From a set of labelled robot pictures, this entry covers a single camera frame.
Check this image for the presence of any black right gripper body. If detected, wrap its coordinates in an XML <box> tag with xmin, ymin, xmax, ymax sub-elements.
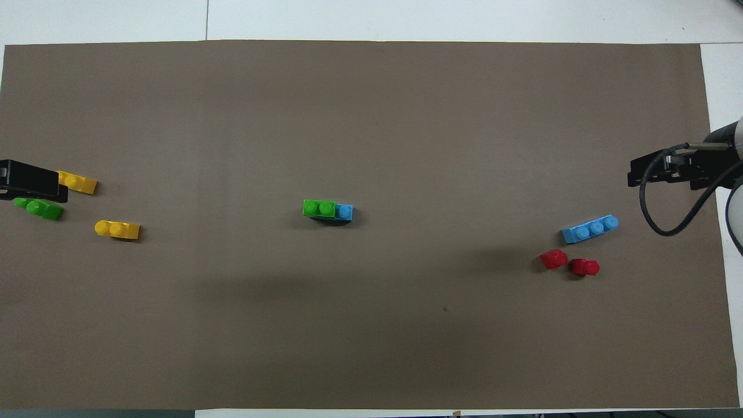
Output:
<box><xmin>666</xmin><ymin>147</ymin><xmax>743</xmax><ymax>192</ymax></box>

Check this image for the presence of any green two-stud toy brick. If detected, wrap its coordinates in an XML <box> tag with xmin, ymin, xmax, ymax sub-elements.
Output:
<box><xmin>13</xmin><ymin>197</ymin><xmax>64</xmax><ymax>221</ymax></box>
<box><xmin>302</xmin><ymin>199</ymin><xmax>337</xmax><ymax>219</ymax></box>

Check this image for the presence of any yellow two-stud toy brick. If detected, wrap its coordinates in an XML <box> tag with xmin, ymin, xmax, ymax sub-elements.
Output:
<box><xmin>94</xmin><ymin>219</ymin><xmax>142</xmax><ymax>242</ymax></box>
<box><xmin>58</xmin><ymin>171</ymin><xmax>99</xmax><ymax>195</ymax></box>

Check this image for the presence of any brown paper table mat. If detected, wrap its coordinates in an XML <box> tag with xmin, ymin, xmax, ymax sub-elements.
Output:
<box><xmin>0</xmin><ymin>39</ymin><xmax>741</xmax><ymax>410</ymax></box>

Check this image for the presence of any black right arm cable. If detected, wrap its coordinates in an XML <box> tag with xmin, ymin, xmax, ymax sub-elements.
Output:
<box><xmin>638</xmin><ymin>142</ymin><xmax>743</xmax><ymax>237</ymax></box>

